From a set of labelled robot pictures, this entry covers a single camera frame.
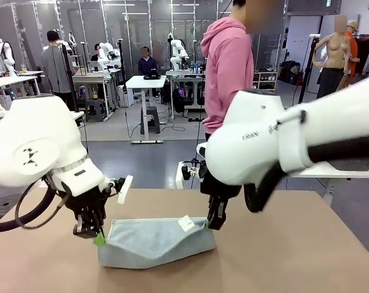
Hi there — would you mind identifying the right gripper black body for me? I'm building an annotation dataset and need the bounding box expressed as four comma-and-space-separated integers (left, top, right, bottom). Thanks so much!
199, 173, 243, 201

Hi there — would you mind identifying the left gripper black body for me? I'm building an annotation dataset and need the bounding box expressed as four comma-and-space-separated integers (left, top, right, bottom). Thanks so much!
63, 183, 109, 218

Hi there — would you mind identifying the blue-grey towel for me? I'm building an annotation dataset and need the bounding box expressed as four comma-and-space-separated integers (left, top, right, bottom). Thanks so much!
97, 215, 216, 270

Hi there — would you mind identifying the black round floor base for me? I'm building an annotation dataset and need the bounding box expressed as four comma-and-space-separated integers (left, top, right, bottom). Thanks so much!
0, 197, 19, 223

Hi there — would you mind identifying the white side table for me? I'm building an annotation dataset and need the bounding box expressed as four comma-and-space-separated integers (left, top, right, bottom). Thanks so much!
68, 110, 85, 128
289, 158, 369, 199

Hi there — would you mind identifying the grey step stool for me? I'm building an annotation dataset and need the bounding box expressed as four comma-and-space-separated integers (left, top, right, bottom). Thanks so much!
140, 106, 162, 135
84, 98, 106, 123

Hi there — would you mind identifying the person in pink hoodie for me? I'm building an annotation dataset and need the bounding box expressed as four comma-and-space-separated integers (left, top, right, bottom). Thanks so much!
200, 0, 285, 143

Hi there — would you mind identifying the white shoe rack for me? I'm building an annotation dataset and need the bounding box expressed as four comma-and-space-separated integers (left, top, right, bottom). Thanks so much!
253, 70, 279, 92

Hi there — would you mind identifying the white background workbench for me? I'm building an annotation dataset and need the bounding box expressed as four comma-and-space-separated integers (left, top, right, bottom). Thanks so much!
0, 70, 48, 101
71, 68, 124, 120
165, 69, 207, 120

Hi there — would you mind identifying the black tripod pole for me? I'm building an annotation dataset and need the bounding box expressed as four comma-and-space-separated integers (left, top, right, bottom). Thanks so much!
59, 41, 80, 113
298, 34, 321, 104
116, 38, 127, 92

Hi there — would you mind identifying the white standing desk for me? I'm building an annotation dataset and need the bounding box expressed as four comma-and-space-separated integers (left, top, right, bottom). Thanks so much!
125, 75, 167, 145

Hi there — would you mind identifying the black desk device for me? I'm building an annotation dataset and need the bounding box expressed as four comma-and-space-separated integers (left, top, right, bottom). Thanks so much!
143, 68, 160, 81

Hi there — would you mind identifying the black bag pile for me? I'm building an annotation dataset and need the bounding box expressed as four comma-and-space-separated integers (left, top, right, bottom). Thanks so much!
280, 60, 304, 86

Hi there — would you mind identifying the man in grey shirt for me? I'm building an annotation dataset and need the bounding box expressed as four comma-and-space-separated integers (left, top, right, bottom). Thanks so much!
40, 30, 81, 114

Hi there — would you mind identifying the seated person in navy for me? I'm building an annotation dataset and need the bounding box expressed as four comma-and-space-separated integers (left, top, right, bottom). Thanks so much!
137, 46, 159, 77

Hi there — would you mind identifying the seated person with black hair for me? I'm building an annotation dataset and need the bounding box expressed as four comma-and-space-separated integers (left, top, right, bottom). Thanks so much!
91, 43, 104, 63

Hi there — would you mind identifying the bare mannequin with black trousers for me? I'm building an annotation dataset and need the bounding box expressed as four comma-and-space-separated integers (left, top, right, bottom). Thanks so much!
312, 15, 353, 99

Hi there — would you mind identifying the mannequin with orange shirt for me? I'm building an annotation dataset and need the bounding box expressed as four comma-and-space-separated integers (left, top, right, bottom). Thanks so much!
344, 20, 360, 77

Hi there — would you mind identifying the clothes rack with dark clothes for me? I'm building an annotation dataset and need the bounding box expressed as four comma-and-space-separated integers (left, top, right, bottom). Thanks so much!
353, 32, 369, 77

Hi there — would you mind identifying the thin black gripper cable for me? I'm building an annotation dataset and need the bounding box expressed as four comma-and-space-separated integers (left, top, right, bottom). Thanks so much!
15, 179, 73, 230

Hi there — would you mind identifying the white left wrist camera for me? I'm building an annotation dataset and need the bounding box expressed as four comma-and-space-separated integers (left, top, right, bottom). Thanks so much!
116, 175, 134, 204

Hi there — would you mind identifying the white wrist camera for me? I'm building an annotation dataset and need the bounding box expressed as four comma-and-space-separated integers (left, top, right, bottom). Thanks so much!
116, 175, 134, 204
174, 161, 185, 190

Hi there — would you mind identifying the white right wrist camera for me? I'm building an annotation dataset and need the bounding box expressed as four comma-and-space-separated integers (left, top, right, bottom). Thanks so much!
174, 161, 185, 190

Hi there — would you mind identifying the right arm black cable sleeve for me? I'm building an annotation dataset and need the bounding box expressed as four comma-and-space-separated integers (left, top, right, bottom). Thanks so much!
243, 134, 369, 214

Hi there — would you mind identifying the arm black cable sleeve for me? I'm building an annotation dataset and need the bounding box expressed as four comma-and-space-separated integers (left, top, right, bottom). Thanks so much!
243, 134, 369, 214
0, 179, 57, 233

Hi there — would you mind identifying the left arm black cable sleeve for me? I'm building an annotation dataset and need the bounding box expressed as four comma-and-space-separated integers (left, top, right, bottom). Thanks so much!
0, 179, 57, 233

